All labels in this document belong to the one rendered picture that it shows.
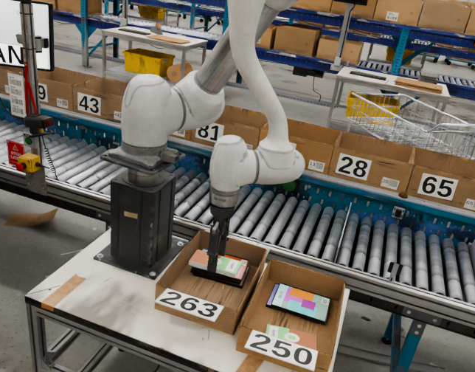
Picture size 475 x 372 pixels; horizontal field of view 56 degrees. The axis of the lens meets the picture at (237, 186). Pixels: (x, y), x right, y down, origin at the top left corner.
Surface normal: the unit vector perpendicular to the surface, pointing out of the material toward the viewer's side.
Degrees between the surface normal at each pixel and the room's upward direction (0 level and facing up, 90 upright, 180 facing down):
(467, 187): 90
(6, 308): 0
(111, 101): 91
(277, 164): 80
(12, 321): 0
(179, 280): 1
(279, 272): 89
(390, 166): 90
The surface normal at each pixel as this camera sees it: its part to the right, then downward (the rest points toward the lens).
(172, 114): 0.74, 0.33
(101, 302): 0.12, -0.89
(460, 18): -0.34, 0.37
